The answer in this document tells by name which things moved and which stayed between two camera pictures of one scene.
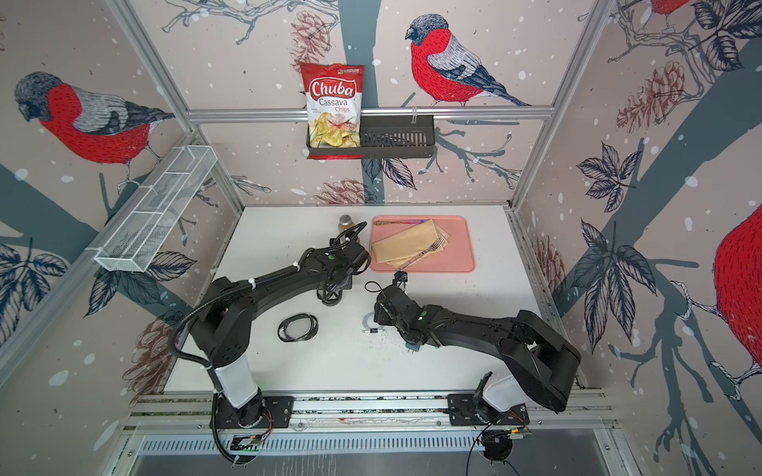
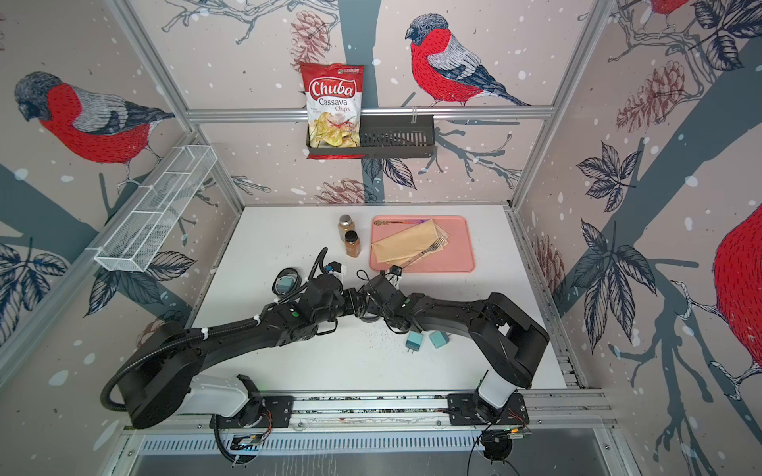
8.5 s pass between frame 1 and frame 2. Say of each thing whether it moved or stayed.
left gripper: moved
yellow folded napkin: stayed
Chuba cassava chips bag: stayed
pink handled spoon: stayed
